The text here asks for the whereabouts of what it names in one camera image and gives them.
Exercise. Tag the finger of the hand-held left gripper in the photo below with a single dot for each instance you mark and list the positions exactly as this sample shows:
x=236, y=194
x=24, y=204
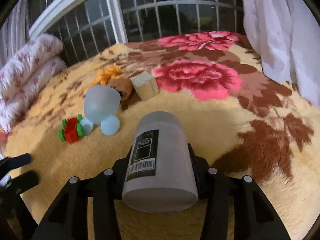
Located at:
x=17, y=161
x=25, y=181

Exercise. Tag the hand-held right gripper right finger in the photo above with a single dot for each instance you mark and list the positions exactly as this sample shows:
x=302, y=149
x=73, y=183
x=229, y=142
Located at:
x=202, y=177

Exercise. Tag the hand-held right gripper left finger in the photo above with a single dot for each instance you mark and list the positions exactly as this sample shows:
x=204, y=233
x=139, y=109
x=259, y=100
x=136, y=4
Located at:
x=117, y=175

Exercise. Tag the frosted grey cup black label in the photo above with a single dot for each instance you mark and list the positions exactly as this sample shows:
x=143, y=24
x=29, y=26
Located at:
x=170, y=155

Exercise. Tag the floral printed blanket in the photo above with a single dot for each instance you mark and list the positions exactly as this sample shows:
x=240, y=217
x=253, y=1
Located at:
x=200, y=130

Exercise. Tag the red green toy car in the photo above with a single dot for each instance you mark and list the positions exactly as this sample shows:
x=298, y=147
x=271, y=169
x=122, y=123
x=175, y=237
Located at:
x=71, y=130

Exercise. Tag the pale blue footed cup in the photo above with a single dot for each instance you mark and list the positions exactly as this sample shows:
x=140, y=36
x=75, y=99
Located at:
x=100, y=105

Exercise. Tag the brown plush toy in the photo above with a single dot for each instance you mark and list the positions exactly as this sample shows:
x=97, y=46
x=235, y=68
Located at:
x=120, y=85

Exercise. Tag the wooden block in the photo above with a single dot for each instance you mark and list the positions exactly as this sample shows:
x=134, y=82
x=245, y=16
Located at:
x=145, y=86

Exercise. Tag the folded floral quilt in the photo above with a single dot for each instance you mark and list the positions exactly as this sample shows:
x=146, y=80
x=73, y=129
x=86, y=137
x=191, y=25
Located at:
x=30, y=62

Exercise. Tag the pale sheer curtain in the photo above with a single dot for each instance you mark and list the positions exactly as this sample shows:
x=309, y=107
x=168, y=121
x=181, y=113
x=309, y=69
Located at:
x=12, y=35

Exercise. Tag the white framed window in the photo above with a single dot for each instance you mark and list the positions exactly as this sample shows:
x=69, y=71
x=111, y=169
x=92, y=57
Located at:
x=117, y=17

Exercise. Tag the white curtain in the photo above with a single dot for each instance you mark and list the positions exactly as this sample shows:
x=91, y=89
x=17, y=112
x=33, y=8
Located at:
x=275, y=30

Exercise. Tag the metal window guard bars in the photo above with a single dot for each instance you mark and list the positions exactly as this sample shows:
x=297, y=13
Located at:
x=175, y=12

